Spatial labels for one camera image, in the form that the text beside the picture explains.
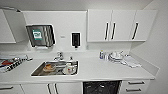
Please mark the steel sink basin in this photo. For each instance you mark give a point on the steel sink basin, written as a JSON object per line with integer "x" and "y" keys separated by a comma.
{"x": 37, "y": 70}

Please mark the white drawer stack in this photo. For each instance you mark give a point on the white drawer stack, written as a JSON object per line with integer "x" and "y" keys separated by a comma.
{"x": 10, "y": 89}
{"x": 136, "y": 87}

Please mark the white wall cabinet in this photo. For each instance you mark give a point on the white wall cabinet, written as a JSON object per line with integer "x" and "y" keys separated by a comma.
{"x": 8, "y": 26}
{"x": 120, "y": 25}

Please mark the white two-door sink cabinet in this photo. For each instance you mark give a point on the white two-door sink cabinet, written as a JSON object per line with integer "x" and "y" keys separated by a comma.
{"x": 53, "y": 88}

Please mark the white plate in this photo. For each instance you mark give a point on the white plate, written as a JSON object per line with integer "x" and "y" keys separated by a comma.
{"x": 65, "y": 71}

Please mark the grey paper towel dispenser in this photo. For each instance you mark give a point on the grey paper towel dispenser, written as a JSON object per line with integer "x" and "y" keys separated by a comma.
{"x": 40, "y": 36}

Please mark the blue dish soap bottle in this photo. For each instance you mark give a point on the blue dish soap bottle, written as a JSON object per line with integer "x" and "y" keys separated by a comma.
{"x": 101, "y": 55}

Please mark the white cloth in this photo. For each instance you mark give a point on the white cloth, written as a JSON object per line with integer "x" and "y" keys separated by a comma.
{"x": 131, "y": 61}

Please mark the black soap dispenser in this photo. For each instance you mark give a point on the black soap dispenser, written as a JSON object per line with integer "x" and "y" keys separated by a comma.
{"x": 75, "y": 40}

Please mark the small wall label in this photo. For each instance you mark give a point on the small wall label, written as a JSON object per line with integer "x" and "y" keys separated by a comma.
{"x": 62, "y": 36}

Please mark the white container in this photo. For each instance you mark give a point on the white container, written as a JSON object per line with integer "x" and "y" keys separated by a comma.
{"x": 106, "y": 57}

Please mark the white wall outlet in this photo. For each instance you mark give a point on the white wall outlet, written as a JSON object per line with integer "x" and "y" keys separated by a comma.
{"x": 87, "y": 47}

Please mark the black utensil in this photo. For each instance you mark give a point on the black utensil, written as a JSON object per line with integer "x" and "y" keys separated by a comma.
{"x": 29, "y": 58}

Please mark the small chrome sink knob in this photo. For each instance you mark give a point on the small chrome sink knob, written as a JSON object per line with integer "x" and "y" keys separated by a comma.
{"x": 70, "y": 58}

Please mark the stack of white dishes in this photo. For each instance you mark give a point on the stack of white dishes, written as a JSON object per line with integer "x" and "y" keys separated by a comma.
{"x": 116, "y": 57}

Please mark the stainless steel dishwasher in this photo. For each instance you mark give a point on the stainless steel dishwasher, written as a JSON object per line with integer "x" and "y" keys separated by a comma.
{"x": 101, "y": 87}

